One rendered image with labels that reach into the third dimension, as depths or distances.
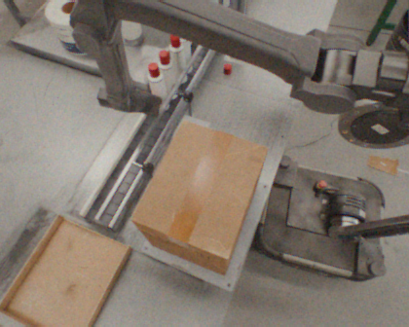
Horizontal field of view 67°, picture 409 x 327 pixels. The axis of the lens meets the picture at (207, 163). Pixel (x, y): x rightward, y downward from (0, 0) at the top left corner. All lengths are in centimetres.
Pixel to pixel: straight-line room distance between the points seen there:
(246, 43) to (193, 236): 43
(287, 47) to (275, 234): 126
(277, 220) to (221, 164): 94
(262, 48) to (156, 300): 76
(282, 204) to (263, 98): 65
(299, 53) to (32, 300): 96
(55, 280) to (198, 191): 55
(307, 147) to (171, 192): 154
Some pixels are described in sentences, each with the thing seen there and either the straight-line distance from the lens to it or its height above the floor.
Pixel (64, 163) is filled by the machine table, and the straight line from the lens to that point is 122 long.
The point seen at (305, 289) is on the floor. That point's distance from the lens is 188.
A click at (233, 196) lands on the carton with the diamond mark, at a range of 74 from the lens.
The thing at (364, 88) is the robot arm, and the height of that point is 146.
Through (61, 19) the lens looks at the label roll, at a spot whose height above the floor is 102.
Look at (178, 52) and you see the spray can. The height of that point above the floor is 104.
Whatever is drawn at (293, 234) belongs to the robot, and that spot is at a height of 24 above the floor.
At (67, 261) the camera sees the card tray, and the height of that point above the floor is 83.
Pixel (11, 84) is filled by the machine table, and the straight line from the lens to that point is 156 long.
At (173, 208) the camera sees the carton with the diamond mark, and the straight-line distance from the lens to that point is 73.
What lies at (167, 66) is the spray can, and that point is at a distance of 108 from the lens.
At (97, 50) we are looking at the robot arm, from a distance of 55.
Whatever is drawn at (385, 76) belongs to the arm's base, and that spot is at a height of 148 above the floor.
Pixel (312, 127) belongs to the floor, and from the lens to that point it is 227.
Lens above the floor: 181
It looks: 63 degrees down
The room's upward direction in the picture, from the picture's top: 3 degrees counter-clockwise
